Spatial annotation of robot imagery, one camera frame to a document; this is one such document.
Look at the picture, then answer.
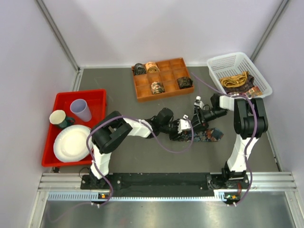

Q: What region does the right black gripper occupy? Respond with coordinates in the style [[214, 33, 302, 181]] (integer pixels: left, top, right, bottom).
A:
[[190, 107, 227, 133]]

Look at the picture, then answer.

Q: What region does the dark floral necktie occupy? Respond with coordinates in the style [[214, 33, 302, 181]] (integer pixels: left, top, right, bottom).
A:
[[177, 128, 224, 142]]

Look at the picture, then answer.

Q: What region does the orange compartment tray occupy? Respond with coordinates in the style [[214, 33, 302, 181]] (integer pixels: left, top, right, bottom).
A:
[[132, 57, 194, 102]]

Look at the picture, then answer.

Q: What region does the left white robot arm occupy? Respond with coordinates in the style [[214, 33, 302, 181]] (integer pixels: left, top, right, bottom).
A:
[[86, 108, 194, 188]]

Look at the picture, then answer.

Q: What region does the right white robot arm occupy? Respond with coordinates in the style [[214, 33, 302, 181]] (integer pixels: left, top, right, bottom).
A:
[[191, 94, 268, 189]]

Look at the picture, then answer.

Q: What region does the dark brown rolled tie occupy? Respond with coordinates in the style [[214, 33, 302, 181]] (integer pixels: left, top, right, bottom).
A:
[[177, 76, 193, 89]]

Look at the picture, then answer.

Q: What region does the floral black rolled tie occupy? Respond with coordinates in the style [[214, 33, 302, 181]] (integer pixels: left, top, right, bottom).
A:
[[151, 81, 165, 95]]

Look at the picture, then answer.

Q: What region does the gold folded tie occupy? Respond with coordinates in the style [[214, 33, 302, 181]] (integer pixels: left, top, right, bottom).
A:
[[219, 71, 249, 88]]

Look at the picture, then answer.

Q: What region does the dark maroon folded tie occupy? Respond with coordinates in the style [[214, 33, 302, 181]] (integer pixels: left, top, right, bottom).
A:
[[223, 75, 254, 94]]

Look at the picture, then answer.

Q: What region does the cream floral folded tie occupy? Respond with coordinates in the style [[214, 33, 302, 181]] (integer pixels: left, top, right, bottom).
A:
[[229, 86, 263, 99]]

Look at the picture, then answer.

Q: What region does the peach rolled tie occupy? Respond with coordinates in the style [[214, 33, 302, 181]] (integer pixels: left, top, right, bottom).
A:
[[145, 62, 160, 73]]

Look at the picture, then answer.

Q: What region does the white plastic basket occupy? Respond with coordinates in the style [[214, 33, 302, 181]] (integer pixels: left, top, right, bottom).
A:
[[207, 52, 273, 98]]

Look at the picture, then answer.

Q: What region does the red plastic bin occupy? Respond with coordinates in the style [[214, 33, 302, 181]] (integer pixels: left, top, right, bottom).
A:
[[41, 89, 107, 167]]

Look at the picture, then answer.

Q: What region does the lilac plastic cup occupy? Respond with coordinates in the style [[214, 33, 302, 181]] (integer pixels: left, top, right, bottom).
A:
[[70, 99, 92, 122]]

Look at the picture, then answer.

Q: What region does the dark green mug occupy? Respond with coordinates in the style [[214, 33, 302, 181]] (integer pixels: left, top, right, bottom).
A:
[[56, 116, 75, 129]]

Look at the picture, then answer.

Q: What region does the white paper plate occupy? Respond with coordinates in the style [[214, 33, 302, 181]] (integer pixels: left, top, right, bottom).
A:
[[53, 124, 91, 163]]

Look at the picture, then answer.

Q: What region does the cream paper cup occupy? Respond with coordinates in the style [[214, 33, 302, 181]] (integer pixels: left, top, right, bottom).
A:
[[49, 110, 66, 125]]

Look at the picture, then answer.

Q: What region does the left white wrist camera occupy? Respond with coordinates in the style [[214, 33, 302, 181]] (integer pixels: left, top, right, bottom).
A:
[[178, 115, 192, 133]]

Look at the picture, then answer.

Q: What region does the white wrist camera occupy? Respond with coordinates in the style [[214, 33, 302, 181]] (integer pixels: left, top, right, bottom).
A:
[[178, 115, 192, 133], [194, 96, 205, 110]]

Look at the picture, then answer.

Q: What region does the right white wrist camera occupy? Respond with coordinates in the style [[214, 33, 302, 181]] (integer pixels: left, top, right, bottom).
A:
[[194, 96, 205, 110]]

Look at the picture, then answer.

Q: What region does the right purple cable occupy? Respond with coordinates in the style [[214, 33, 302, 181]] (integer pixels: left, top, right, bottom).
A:
[[191, 72, 259, 206]]

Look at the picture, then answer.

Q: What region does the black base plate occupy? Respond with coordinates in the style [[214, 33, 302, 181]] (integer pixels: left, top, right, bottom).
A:
[[80, 172, 249, 197]]

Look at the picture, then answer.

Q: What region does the slotted cable duct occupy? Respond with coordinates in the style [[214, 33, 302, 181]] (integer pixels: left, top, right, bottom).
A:
[[47, 191, 232, 202]]

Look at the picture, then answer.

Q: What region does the aluminium frame rail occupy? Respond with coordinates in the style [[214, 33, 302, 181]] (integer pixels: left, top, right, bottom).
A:
[[29, 172, 304, 228]]

